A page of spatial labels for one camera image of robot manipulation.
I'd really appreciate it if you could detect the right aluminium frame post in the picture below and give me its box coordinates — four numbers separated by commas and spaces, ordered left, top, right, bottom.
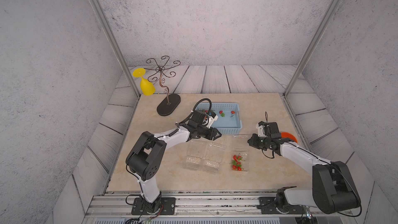
283, 0, 342, 99

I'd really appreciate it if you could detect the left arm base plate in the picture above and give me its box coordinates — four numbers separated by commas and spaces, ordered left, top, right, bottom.
131, 197, 176, 215

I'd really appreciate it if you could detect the light blue plastic basket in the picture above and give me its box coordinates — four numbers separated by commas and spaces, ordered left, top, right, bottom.
211, 103, 243, 135

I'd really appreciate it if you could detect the aluminium frame post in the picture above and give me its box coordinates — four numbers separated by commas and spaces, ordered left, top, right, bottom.
89, 0, 141, 98
283, 0, 342, 99

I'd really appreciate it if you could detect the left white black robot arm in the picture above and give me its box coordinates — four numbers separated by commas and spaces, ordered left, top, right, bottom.
125, 110, 222, 204

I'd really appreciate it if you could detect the clear clamshell container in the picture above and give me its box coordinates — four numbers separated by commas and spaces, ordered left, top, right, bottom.
183, 140, 207, 171
230, 134, 250, 172
203, 142, 226, 173

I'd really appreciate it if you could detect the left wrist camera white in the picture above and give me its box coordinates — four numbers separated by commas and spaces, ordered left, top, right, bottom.
203, 113, 218, 128

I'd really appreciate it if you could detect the orange plastic bowl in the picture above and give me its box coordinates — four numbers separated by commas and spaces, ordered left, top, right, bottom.
280, 132, 298, 144

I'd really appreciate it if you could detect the left aluminium frame post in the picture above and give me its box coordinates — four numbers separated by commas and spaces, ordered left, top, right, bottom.
89, 0, 141, 98

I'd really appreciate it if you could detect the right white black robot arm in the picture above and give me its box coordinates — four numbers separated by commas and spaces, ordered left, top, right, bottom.
247, 134, 362, 214

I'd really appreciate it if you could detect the strawberry cluster right basket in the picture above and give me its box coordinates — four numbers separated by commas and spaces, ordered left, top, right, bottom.
219, 111, 236, 118

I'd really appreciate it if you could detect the yellow plastic wine glass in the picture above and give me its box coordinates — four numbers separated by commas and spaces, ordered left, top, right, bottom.
132, 68, 155, 96

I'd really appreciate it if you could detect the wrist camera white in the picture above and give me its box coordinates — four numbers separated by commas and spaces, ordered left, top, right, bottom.
256, 121, 282, 139
203, 113, 218, 128

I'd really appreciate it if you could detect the aluminium mounting rail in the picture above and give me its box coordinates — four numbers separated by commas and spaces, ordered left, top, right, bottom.
83, 191, 357, 224

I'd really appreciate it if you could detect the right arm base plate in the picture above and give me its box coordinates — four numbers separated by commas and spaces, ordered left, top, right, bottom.
257, 197, 304, 215

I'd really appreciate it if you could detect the bronze wire glass rack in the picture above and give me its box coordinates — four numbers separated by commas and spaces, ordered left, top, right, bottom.
146, 56, 181, 117

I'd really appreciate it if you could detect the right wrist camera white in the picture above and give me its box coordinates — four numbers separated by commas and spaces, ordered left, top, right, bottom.
256, 121, 282, 139

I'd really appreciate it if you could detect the red strawberry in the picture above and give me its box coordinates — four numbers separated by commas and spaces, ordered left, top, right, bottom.
231, 155, 243, 171

